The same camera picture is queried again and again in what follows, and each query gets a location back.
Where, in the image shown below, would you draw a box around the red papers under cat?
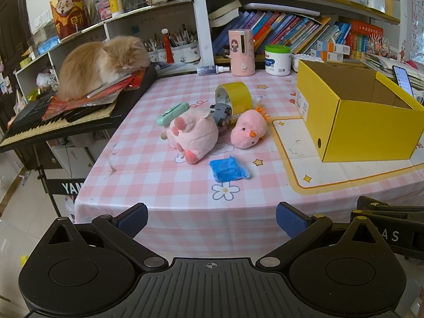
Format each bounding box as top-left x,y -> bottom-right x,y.
42,68 -> 147,121

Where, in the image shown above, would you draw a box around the smartphone with lit screen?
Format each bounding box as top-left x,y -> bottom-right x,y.
392,65 -> 414,96

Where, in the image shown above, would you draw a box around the white pen holder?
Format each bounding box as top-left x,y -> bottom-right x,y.
172,41 -> 201,63

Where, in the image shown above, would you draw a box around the yellow cardboard box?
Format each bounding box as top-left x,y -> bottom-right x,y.
296,60 -> 423,162

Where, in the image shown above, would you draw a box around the white bottle yellow label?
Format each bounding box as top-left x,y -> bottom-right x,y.
108,0 -> 123,18

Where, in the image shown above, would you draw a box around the pink pig plush toy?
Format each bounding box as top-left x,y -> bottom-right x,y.
164,108 -> 218,164

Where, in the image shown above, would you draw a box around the row of leaning books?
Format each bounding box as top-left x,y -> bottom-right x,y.
212,8 -> 351,55

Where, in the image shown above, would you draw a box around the stack of papers and magazines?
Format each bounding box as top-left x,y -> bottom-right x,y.
360,53 -> 423,90

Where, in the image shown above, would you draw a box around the god of wealth figure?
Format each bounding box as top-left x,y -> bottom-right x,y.
50,0 -> 90,39

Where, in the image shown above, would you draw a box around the pink cylindrical humidifier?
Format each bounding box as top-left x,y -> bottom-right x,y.
228,29 -> 255,77

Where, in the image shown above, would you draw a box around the pink checkered tablecloth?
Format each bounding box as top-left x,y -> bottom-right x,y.
75,71 -> 423,258

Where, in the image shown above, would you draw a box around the mint green small device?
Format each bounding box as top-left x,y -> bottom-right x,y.
156,102 -> 190,126

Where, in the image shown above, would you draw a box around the blue plastic packet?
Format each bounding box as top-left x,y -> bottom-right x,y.
209,156 -> 250,182

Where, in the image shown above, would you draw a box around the orange fluffy cat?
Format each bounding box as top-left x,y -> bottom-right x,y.
56,36 -> 151,102

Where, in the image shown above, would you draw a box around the yellow tape roll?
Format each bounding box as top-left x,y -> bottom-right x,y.
215,82 -> 253,116

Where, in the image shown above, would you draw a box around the white jar green lid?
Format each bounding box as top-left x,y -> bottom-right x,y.
264,45 -> 291,76

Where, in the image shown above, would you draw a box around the red bottle figurine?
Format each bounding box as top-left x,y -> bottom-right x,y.
161,28 -> 174,64

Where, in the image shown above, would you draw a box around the pink chick plush toy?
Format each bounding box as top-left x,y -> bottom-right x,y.
230,103 -> 270,149

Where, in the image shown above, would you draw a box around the black electronic keyboard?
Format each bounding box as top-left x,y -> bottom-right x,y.
1,65 -> 157,152

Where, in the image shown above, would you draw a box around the small spray bottle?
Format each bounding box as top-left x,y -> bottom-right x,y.
197,65 -> 231,76

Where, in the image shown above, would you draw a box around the white orange medicine box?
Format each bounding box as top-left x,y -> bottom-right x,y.
317,41 -> 350,55

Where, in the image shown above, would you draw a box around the grey blue toy robot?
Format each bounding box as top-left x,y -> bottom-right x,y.
210,103 -> 232,127

